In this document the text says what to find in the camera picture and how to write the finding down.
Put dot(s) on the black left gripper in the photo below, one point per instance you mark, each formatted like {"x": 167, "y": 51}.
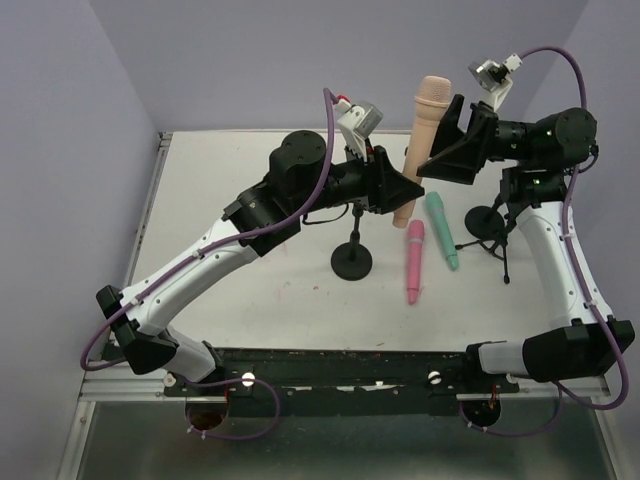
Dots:
{"x": 379, "y": 180}

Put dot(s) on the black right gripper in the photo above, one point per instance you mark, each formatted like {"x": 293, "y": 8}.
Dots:
{"x": 481, "y": 138}

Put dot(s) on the peach microphone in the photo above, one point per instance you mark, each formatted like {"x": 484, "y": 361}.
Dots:
{"x": 431, "y": 102}

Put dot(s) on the black round-base clip stand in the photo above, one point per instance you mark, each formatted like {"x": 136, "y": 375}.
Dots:
{"x": 352, "y": 261}

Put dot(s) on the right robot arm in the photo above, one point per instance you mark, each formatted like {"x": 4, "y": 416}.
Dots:
{"x": 585, "y": 339}

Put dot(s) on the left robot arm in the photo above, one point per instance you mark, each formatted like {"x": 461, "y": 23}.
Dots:
{"x": 301, "y": 179}

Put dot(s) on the teal microphone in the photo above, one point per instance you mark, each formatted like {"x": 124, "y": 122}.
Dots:
{"x": 436, "y": 213}

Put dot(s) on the pink microphone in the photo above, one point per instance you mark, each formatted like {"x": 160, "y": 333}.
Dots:
{"x": 415, "y": 240}

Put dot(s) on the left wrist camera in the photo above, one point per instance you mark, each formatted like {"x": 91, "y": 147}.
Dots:
{"x": 356, "y": 121}

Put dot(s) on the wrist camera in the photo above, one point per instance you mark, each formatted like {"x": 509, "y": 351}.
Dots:
{"x": 356, "y": 121}
{"x": 495, "y": 78}

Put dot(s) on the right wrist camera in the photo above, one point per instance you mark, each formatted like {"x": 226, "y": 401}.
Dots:
{"x": 495, "y": 78}

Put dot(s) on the black tripod shock-mount stand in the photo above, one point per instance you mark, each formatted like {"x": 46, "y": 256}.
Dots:
{"x": 496, "y": 248}

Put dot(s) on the black front mounting rail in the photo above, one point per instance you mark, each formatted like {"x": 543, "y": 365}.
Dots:
{"x": 328, "y": 383}

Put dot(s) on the aluminium extrusion frame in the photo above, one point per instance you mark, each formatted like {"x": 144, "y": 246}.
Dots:
{"x": 180, "y": 203}

